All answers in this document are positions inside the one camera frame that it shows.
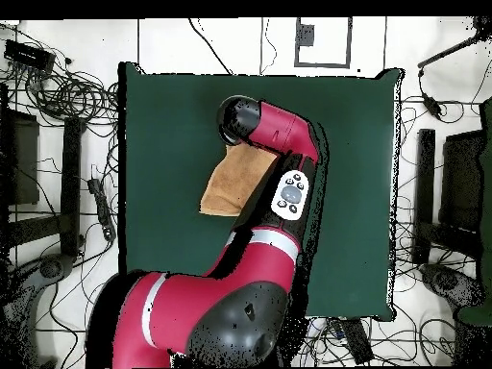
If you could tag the dark green table cloth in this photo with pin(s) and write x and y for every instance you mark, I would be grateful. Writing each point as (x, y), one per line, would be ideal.
(173, 153)

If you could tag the black metal frame stand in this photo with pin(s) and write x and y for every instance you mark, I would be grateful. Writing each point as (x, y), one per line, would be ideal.
(71, 173)
(426, 184)

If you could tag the black tripod pole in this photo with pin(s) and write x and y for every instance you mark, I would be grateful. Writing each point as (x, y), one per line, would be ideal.
(446, 52)

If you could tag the black rectangular bar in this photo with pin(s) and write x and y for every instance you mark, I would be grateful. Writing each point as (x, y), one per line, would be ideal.
(357, 342)

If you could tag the black electronics box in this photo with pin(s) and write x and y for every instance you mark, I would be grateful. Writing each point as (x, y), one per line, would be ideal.
(29, 55)

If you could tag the black power strip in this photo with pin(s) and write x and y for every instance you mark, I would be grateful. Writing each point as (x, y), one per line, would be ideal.
(102, 207)

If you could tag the orange terry towel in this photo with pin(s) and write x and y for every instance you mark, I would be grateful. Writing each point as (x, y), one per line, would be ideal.
(234, 180)

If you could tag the black power adapter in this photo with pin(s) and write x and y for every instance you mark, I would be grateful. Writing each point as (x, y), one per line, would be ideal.
(432, 105)

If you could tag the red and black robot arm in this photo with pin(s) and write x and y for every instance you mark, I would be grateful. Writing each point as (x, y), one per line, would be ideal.
(238, 292)

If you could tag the grey pedestal leg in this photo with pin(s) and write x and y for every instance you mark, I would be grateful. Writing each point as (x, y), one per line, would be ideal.
(449, 282)
(42, 271)

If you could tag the grey camera box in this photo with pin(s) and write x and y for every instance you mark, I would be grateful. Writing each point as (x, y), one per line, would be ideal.
(306, 35)

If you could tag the grey square frame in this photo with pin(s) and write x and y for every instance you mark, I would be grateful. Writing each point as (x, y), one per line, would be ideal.
(296, 54)

